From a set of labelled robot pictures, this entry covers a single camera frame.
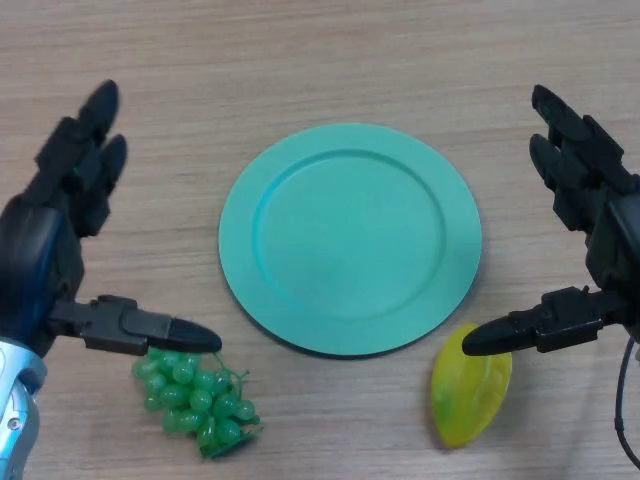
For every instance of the green grape bunch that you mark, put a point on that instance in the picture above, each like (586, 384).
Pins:
(200, 400)

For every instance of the yellow starfruit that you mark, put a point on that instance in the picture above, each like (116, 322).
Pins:
(465, 400)

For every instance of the green round plate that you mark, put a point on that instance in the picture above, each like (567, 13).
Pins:
(350, 240)

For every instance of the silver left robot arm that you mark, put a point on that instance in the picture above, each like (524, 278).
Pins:
(15, 410)

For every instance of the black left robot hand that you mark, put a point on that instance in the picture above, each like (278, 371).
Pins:
(35, 250)

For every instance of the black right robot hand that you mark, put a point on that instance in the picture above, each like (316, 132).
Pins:
(612, 235)

